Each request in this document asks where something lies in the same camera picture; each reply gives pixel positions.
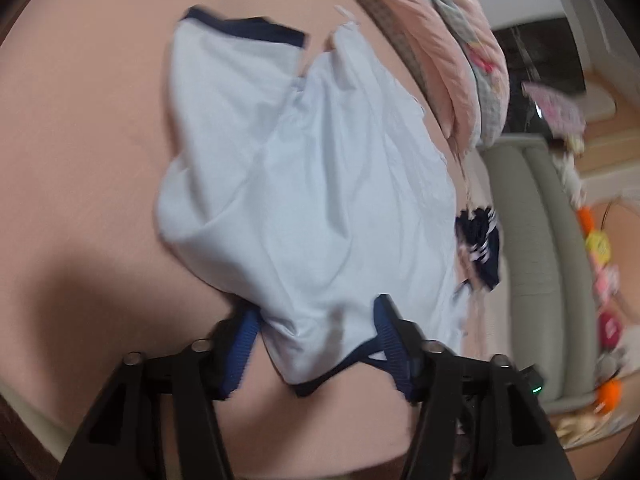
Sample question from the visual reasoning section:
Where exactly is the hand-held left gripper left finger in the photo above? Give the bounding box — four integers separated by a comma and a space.
55, 309, 261, 480

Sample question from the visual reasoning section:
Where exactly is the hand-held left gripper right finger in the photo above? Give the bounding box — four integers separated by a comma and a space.
374, 294, 576, 480

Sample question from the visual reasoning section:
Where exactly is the white t-shirt with navy trim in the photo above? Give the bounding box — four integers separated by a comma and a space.
156, 5, 473, 398

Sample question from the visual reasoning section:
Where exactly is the grey-green padded headboard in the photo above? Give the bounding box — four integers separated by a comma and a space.
480, 142, 608, 413

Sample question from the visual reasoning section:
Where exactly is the navy striped garment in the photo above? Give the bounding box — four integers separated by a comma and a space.
452, 206, 502, 292

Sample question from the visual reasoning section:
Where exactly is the row of colourful plush toys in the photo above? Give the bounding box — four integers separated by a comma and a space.
550, 135, 627, 416

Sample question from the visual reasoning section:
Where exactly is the pink bed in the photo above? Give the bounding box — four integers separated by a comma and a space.
0, 0, 521, 480

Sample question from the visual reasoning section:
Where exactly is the light wooden shelf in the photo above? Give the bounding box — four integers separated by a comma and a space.
575, 72, 640, 177

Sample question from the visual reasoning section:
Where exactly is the pink patterned card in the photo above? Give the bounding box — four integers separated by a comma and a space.
522, 81, 587, 135

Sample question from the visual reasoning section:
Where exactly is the pink folded quilt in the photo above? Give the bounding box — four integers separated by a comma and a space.
345, 0, 511, 150

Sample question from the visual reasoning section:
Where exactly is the dark window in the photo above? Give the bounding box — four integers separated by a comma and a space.
495, 24, 587, 98

